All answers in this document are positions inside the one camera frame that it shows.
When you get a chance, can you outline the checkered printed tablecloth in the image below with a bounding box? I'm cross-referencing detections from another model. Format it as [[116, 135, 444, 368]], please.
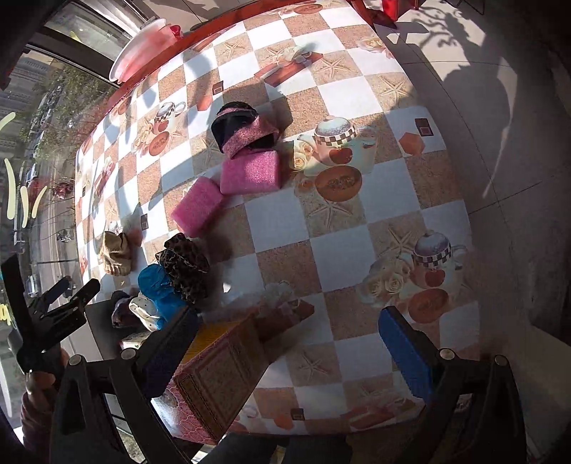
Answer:
[[74, 0, 481, 435]]

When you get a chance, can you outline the red plastic stool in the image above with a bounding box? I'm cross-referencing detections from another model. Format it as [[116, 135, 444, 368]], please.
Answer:
[[348, 0, 422, 29]]

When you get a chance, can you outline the person's left hand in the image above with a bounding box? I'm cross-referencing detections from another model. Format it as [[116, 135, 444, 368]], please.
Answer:
[[24, 349, 71, 403]]

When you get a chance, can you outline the yellow window decal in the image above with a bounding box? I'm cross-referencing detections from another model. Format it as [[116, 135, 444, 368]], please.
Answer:
[[0, 111, 48, 229]]

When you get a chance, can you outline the black and pink headband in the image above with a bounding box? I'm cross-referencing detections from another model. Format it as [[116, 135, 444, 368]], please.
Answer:
[[211, 102, 281, 158]]

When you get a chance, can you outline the white polka dot scrunchie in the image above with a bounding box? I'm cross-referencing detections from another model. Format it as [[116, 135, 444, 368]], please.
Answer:
[[127, 296, 162, 332]]

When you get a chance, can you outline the pink foam sponge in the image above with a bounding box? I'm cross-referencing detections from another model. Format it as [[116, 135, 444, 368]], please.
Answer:
[[171, 176, 225, 238], [220, 149, 283, 196]]

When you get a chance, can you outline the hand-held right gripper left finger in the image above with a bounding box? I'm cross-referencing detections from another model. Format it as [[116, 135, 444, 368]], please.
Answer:
[[49, 307, 202, 464]]

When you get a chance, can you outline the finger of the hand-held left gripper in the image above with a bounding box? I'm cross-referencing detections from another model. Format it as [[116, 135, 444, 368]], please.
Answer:
[[27, 276, 101, 333], [0, 254, 63, 376]]

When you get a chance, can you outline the leopard print scrunchie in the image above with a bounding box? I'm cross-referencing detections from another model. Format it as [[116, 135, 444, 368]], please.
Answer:
[[155, 233, 211, 305]]

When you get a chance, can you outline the tan ribbed cloth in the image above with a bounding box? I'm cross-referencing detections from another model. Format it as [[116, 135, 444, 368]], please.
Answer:
[[99, 231, 133, 276]]

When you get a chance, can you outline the red patterned carton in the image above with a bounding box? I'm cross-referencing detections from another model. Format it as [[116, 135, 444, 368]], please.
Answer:
[[171, 298, 315, 443]]

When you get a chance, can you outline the blue waffle cloth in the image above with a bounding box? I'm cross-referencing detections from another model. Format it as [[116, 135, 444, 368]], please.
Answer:
[[137, 263, 189, 323]]

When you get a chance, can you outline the person's left forearm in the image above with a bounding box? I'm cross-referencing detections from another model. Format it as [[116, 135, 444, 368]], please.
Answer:
[[20, 393, 58, 457]]

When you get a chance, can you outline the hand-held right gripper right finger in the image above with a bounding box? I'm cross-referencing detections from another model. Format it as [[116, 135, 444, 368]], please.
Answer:
[[378, 306, 528, 464]]

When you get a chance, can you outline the pink plastic basin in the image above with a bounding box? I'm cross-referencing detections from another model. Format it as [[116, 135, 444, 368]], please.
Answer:
[[109, 17, 181, 84]]

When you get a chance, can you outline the grey cardboard box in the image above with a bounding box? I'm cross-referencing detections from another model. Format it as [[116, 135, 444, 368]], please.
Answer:
[[84, 298, 201, 363]]

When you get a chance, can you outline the purple knit headband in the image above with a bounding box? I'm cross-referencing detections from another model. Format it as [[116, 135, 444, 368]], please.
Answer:
[[111, 290, 140, 328]]

